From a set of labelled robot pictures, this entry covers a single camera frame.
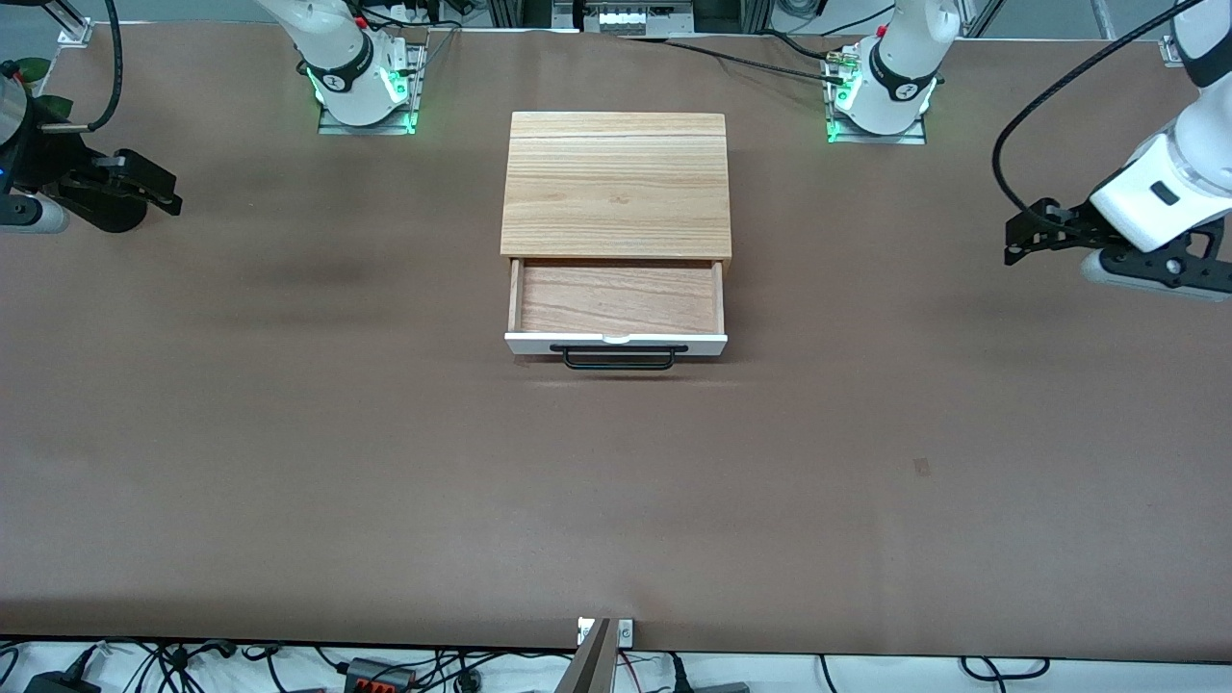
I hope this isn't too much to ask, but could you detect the wooden drawer with white front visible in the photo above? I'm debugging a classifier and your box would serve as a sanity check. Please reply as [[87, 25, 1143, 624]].
[[504, 258, 730, 359]]

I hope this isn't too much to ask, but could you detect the black metal drawer handle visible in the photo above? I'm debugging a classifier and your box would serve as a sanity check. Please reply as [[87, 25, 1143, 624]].
[[550, 344, 690, 372]]

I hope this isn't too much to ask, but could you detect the light wooden drawer cabinet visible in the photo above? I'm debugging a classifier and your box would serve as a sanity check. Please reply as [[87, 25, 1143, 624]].
[[500, 112, 735, 271]]

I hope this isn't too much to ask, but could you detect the red rose with green leaves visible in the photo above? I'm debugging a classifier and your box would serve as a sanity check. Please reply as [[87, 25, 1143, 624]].
[[0, 58, 74, 121]]

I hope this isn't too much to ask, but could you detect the white power strip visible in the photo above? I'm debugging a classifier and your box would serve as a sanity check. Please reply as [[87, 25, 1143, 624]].
[[595, 8, 667, 32]]

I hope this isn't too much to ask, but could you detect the black power adapter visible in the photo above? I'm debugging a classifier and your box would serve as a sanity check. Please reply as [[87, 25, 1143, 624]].
[[23, 668, 103, 693]]

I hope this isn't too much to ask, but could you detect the black box with red connectors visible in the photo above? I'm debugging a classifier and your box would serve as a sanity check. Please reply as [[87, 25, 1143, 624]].
[[343, 656, 419, 693]]

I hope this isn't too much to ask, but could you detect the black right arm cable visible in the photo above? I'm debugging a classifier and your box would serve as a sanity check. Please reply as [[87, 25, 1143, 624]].
[[43, 0, 125, 134]]

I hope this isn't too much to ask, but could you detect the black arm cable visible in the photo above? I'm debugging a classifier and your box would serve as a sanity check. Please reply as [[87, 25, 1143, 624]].
[[992, 0, 1204, 218], [43, 0, 125, 134]]

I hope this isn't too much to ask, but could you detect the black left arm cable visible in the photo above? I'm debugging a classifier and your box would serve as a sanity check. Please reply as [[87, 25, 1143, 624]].
[[992, 0, 1204, 218]]

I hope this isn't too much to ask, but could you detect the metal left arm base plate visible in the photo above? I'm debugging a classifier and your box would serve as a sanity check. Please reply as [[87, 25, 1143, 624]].
[[825, 48, 929, 146]]

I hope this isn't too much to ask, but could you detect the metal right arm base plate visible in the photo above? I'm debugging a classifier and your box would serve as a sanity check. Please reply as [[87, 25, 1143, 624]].
[[318, 42, 426, 137]]

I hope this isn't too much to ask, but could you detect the long black table cable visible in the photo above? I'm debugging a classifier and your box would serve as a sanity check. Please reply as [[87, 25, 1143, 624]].
[[626, 36, 850, 86]]

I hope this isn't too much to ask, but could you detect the looped black floor cable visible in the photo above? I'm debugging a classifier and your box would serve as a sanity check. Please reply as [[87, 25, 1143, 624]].
[[960, 655, 1052, 682]]

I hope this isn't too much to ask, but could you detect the small metal edge bracket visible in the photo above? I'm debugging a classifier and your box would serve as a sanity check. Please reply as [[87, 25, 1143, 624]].
[[577, 617, 635, 648]]

